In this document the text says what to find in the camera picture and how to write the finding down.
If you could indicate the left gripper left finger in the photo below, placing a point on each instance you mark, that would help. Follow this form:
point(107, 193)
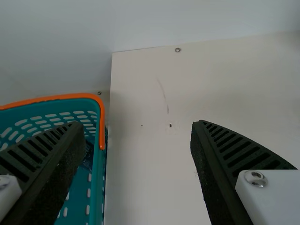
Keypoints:
point(44, 168)

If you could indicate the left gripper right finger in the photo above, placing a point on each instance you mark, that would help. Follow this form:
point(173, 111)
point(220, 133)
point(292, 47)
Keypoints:
point(222, 164)

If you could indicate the teal shopping basket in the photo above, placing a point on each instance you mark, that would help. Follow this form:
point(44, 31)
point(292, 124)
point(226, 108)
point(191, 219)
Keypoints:
point(96, 178)

